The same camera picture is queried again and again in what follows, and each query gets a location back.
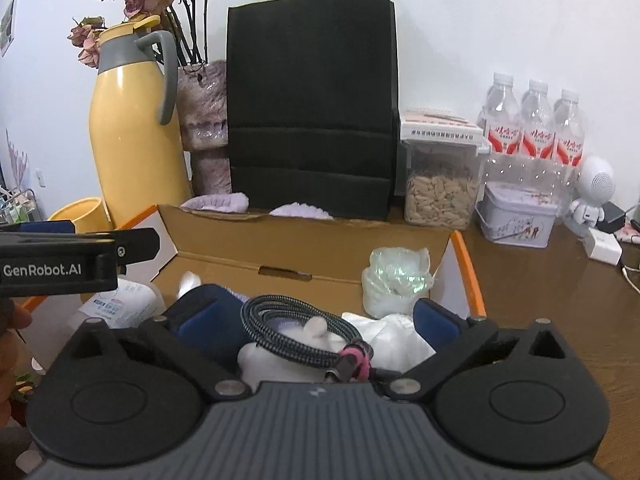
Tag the purple knitted piece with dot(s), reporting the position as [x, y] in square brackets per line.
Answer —
[302, 211]
[215, 203]

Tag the white bottle blue label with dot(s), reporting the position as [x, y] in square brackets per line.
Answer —
[125, 300]

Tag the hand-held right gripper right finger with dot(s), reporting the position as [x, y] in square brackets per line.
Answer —
[432, 321]

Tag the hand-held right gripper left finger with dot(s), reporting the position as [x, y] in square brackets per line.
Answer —
[197, 324]

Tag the dark blue pouch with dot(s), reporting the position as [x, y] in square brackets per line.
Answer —
[220, 295]

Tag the white flat box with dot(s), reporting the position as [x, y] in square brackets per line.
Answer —
[440, 119]

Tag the clear seed container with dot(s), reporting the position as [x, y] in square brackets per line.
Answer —
[440, 195]

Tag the purple plant wall decal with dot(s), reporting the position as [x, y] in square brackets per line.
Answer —
[17, 160]

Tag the yellow thermos jug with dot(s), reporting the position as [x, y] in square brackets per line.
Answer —
[135, 150]

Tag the white robot speaker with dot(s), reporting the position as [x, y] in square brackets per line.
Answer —
[597, 180]

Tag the small pink item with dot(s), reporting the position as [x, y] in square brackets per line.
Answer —
[630, 232]

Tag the iridescent plastic bag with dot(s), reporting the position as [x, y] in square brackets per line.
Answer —
[395, 280]

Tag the person's left hand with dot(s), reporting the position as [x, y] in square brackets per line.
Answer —
[12, 320]

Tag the wall picture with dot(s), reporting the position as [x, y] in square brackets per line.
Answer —
[7, 20]

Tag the wall socket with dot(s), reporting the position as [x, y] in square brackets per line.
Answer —
[41, 178]

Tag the pink textured vase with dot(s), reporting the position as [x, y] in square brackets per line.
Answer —
[205, 130]

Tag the red orange cardboard box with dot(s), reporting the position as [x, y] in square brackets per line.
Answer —
[300, 245]

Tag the white plastic bag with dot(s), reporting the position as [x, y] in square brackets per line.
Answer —
[390, 340]

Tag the yellow white plush toy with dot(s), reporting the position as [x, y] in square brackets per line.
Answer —
[260, 360]

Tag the printed tin box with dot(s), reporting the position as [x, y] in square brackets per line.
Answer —
[515, 220]

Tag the black power adapter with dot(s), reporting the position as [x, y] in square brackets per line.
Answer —
[612, 216]

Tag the yellow mug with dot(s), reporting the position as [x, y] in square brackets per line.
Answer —
[82, 212]

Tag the black paper bag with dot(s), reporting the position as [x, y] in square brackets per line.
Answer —
[310, 110]

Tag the white charger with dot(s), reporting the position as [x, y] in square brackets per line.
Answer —
[602, 246]

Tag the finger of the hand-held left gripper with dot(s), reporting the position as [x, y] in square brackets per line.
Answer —
[137, 245]
[47, 227]

